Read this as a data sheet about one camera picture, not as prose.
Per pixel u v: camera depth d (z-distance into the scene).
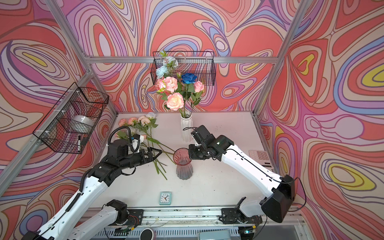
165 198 0.78
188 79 0.67
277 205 0.38
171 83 0.58
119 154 0.55
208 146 0.53
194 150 0.65
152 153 0.65
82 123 0.70
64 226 0.40
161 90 0.56
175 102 0.62
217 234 0.68
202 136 0.55
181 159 0.74
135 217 0.72
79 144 0.72
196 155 0.64
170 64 0.74
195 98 0.75
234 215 0.69
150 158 0.64
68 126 0.75
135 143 0.68
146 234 0.65
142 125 1.08
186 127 0.89
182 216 0.75
